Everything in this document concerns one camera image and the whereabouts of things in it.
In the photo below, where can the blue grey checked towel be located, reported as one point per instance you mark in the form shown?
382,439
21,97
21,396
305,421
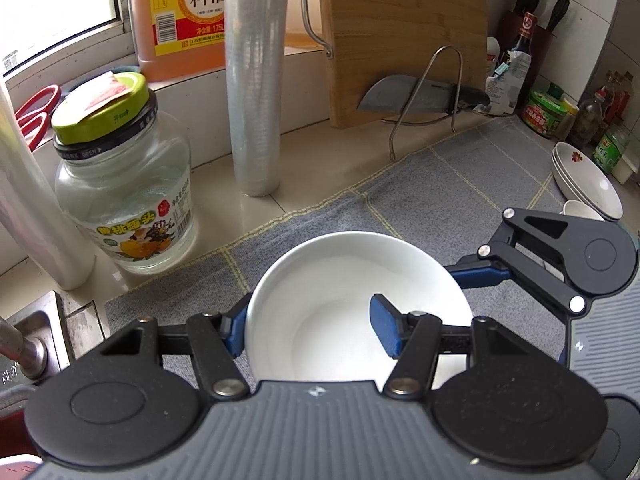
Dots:
450,185

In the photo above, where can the plastic wrap roll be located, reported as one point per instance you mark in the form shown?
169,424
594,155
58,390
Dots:
40,210
255,85

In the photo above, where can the dark wooden knife block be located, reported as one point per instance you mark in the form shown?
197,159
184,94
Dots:
547,40

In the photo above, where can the bamboo cutting board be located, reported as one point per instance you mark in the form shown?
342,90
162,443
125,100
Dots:
400,25

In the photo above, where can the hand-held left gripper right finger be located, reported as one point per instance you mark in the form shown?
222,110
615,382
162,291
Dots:
386,327

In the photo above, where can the dark soy sauce bottle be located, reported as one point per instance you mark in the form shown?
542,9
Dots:
524,55

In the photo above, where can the white floral bowl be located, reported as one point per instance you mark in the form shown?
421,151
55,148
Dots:
320,290
582,209

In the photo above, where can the white paper bag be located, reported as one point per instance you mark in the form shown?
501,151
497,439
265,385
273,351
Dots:
505,95

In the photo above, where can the glass jar yellow-green lid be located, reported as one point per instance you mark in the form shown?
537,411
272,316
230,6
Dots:
125,200

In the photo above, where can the orange cooking wine bottle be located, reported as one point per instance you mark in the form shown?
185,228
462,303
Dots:
180,10

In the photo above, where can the metal faucet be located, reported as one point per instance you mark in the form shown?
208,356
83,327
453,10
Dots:
25,347

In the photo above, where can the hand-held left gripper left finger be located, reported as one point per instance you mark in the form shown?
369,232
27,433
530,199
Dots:
235,332

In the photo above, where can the small yellow lid jar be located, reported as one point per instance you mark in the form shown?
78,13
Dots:
570,120

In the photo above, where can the steel sink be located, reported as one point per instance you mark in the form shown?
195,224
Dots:
55,320

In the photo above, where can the green lidded tub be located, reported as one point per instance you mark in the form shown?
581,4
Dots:
542,115

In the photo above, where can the green plastic bottle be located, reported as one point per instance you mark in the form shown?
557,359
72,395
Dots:
611,152

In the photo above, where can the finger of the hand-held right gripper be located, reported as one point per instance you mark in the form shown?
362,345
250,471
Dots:
480,275

